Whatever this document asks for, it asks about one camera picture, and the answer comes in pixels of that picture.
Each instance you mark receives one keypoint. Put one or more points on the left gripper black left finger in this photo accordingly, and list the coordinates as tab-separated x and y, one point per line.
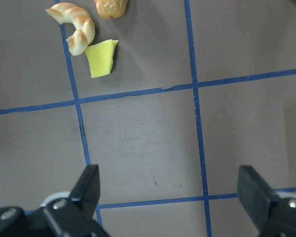
72	216

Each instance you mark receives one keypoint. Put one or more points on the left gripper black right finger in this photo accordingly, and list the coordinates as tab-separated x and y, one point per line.
272	212

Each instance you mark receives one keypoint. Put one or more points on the yellow sponge piece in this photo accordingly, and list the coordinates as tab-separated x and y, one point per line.
100	58

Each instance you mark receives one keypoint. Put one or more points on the twisted croissant bread piece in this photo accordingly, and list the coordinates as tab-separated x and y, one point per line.
69	13

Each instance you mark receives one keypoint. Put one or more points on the round golden bread roll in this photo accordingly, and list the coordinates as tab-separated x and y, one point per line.
111	9

